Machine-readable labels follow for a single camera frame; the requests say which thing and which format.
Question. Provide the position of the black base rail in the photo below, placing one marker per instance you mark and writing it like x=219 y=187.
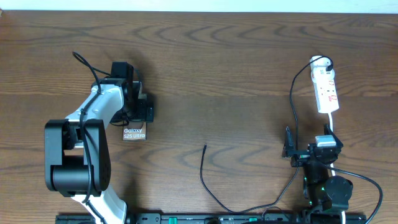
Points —
x=156 y=218

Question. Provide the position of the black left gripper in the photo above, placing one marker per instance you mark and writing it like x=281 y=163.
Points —
x=142 y=114

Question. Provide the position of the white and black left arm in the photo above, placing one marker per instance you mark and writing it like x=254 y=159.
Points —
x=77 y=161

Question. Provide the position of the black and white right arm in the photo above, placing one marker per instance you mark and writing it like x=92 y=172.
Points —
x=328 y=194

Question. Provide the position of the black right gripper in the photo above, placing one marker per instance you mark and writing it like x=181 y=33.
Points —
x=289 y=146

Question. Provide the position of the white power strip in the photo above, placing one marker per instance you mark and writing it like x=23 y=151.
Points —
x=325 y=90

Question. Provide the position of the white USB charger adapter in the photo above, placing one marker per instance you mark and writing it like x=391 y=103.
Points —
x=321 y=66

